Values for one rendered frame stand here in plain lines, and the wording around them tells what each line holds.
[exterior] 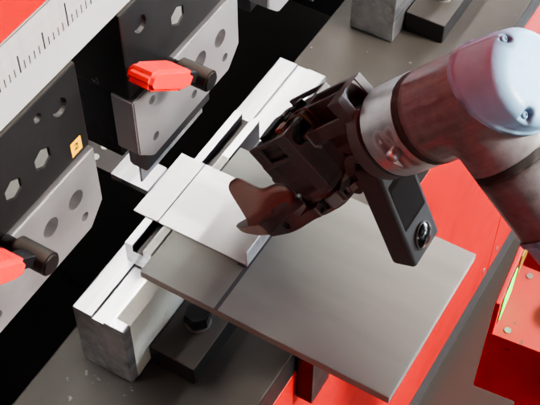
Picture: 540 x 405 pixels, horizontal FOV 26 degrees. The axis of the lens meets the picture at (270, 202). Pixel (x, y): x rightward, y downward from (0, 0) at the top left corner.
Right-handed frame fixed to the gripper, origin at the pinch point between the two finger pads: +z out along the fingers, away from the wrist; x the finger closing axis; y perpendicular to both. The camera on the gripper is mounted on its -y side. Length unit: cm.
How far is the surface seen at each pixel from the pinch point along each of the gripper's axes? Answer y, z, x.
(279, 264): -4.9, 2.0, 2.4
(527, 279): -32.9, 7.3, -24.1
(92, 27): 24.1, -19.3, 13.4
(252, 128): 3.6, 9.2, -11.1
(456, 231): -38, 37, -45
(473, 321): -72, 76, -67
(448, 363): -72, 77, -56
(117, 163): 10.8, 14.5, 0.3
